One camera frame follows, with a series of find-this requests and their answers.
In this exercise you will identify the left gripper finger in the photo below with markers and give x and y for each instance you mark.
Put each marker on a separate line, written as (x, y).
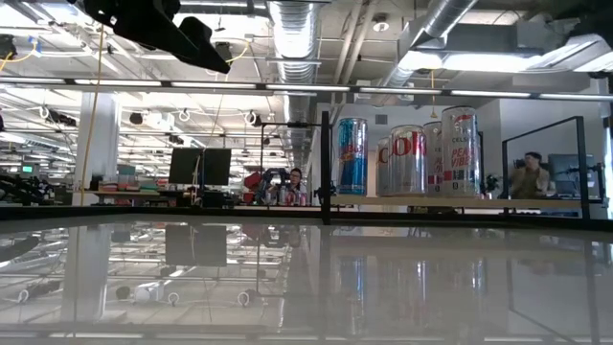
(198, 29)
(177, 43)

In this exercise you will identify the blue Red Bull can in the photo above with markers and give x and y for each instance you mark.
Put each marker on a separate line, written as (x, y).
(352, 158)

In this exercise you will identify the silver Diet Coke can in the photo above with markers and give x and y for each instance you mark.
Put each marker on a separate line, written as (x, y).
(382, 167)
(407, 165)

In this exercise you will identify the Celsius can with red print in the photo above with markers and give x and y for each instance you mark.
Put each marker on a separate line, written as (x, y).
(433, 163)

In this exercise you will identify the Celsius Peach Vibe can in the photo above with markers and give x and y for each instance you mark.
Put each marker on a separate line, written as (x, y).
(460, 153)

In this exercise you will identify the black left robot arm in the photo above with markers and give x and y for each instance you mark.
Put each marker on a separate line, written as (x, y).
(21, 190)

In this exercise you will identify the wooden shelf board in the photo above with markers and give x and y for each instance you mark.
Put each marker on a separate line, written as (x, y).
(527, 203)

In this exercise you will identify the black ceiling device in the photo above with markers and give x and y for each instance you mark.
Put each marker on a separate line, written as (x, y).
(225, 48)

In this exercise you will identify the black computer monitor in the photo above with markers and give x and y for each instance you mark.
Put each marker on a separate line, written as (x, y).
(218, 166)
(184, 166)

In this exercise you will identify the white square column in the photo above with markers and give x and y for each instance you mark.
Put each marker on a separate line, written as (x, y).
(96, 144)

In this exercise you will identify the red and black machine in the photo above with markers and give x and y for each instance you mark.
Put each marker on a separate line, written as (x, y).
(250, 182)

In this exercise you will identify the wooden desk with boxes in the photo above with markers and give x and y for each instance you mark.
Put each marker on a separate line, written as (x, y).
(120, 193)

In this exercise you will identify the person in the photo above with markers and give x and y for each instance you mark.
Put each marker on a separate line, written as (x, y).
(529, 182)
(295, 184)

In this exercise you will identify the dark desk monitor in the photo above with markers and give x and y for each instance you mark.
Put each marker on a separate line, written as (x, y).
(567, 167)

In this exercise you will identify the black dome camera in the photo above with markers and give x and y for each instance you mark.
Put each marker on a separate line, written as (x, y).
(135, 118)

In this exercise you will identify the ribbed silver ventilation duct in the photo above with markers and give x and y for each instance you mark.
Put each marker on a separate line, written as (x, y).
(294, 38)

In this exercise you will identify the black shelf post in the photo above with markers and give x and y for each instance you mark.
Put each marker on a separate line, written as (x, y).
(325, 167)

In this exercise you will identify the smooth silver ventilation duct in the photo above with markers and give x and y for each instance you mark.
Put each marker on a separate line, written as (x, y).
(431, 24)

